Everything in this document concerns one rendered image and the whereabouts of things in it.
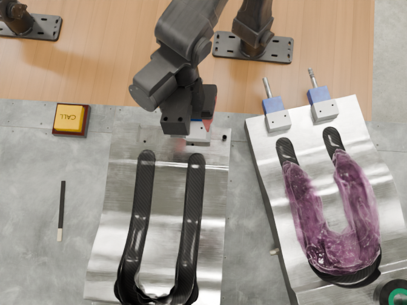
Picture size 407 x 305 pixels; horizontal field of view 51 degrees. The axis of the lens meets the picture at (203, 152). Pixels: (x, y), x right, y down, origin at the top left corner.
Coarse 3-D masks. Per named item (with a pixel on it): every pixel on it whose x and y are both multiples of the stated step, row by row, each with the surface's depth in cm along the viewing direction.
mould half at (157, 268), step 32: (128, 128) 94; (224, 128) 94; (128, 160) 92; (160, 160) 92; (224, 160) 92; (128, 192) 91; (160, 192) 91; (224, 192) 90; (128, 224) 89; (160, 224) 89; (224, 224) 89; (96, 256) 84; (160, 256) 84; (96, 288) 82; (160, 288) 81
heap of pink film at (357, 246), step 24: (288, 168) 93; (336, 168) 90; (360, 168) 89; (288, 192) 88; (312, 192) 87; (360, 192) 86; (312, 216) 85; (360, 216) 87; (312, 240) 86; (336, 240) 86; (360, 240) 85; (312, 264) 87; (336, 264) 85; (360, 264) 84
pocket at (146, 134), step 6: (144, 126) 96; (150, 126) 96; (156, 126) 96; (138, 132) 95; (144, 132) 97; (150, 132) 97; (156, 132) 97; (138, 138) 95; (144, 138) 96; (150, 138) 96; (156, 138) 96
